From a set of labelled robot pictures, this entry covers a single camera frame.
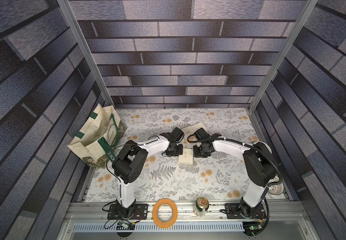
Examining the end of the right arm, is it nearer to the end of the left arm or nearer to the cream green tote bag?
the end of the left arm

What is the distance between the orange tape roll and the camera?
2.29 feet

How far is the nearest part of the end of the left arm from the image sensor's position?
0.72 meters

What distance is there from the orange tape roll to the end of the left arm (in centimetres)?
25
